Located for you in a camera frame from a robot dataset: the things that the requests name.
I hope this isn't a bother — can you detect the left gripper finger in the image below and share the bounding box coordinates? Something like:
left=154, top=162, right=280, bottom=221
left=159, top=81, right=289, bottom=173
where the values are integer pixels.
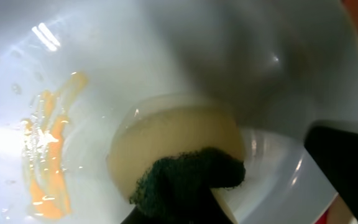
left=304, top=126, right=358, bottom=221

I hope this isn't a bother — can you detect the green and yellow sponge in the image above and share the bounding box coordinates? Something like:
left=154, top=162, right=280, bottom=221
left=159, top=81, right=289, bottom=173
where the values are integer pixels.
left=107, top=106, right=246, bottom=223

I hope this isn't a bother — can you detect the light blue plate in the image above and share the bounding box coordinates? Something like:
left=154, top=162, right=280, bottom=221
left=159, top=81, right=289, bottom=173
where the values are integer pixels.
left=0, top=1, right=358, bottom=223

